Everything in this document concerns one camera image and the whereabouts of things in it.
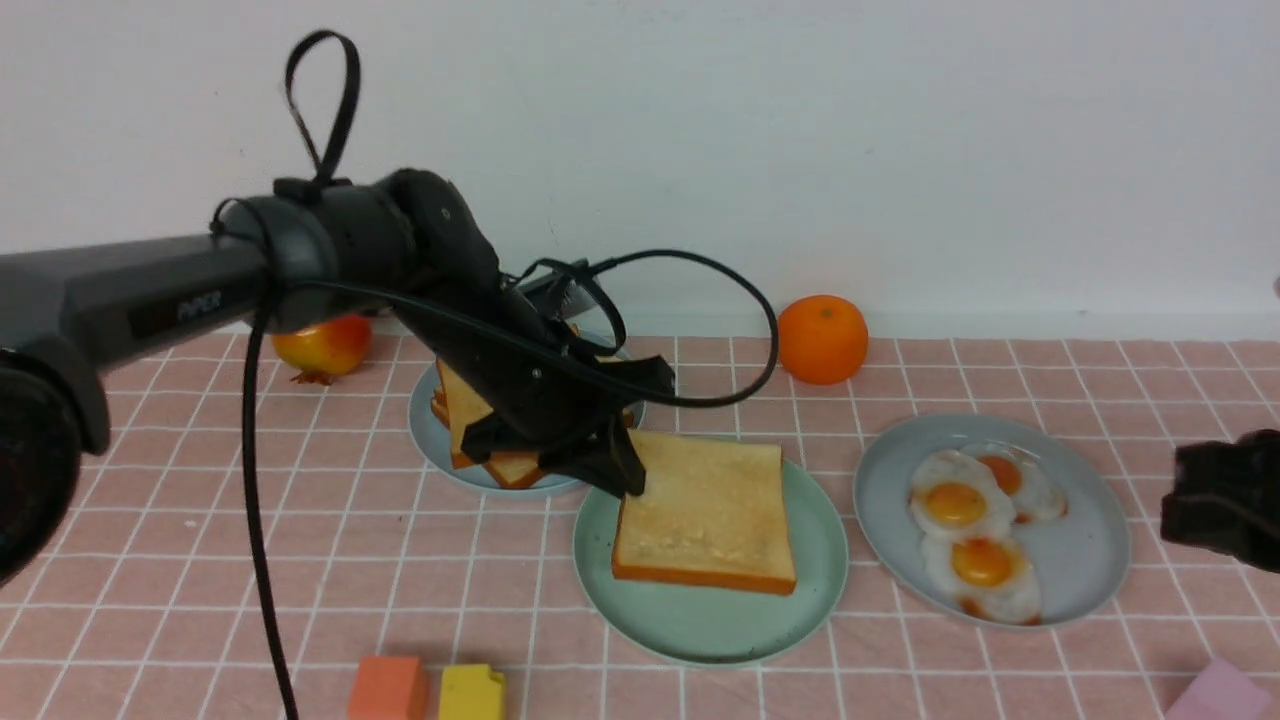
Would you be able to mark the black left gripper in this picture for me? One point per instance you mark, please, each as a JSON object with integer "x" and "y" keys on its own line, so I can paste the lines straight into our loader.
{"x": 553, "y": 393}

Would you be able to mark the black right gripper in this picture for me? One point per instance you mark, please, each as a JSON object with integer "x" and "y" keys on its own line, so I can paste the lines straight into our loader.
{"x": 1225, "y": 499}

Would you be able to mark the toast slice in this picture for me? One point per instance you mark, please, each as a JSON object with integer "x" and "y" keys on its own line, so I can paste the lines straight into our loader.
{"x": 514, "y": 471}
{"x": 439, "y": 408}
{"x": 465, "y": 408}
{"x": 712, "y": 514}

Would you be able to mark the fried egg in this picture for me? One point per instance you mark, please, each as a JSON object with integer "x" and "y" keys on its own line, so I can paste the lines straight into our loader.
{"x": 1037, "y": 498}
{"x": 954, "y": 498}
{"x": 989, "y": 579}

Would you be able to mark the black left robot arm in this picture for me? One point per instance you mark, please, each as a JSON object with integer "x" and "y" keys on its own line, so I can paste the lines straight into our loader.
{"x": 71, "y": 316}

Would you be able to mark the grey egg plate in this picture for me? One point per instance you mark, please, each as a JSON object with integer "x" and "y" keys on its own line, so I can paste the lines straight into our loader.
{"x": 1081, "y": 560}

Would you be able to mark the toast slice bottom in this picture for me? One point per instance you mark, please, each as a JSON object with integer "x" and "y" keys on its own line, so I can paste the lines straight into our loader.
{"x": 439, "y": 408}

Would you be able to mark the light blue bread plate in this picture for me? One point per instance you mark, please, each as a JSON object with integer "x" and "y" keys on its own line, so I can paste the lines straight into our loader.
{"x": 431, "y": 435}

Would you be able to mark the mint green plate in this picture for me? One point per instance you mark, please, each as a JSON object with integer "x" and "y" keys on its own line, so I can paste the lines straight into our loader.
{"x": 714, "y": 627}

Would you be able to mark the pink foam block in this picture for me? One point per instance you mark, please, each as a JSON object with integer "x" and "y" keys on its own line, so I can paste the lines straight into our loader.
{"x": 1220, "y": 691}

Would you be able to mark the fried egg front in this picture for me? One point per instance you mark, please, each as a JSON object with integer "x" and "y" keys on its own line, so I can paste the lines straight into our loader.
{"x": 989, "y": 579}

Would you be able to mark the orange fruit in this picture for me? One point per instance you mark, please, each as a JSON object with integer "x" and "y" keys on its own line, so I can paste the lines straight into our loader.
{"x": 824, "y": 340}

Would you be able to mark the yellow foam block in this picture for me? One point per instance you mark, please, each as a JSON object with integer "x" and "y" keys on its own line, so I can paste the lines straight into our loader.
{"x": 472, "y": 692}

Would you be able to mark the red pomegranate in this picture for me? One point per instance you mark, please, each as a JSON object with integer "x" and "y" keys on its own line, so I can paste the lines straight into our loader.
{"x": 327, "y": 351}

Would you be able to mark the orange foam block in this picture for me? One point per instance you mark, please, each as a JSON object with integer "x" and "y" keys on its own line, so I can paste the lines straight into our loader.
{"x": 389, "y": 687}

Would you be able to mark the pink checkered tablecloth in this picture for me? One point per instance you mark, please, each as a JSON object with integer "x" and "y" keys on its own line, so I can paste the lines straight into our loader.
{"x": 144, "y": 607}

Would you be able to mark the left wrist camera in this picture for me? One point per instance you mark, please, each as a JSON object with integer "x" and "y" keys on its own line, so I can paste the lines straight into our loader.
{"x": 553, "y": 291}

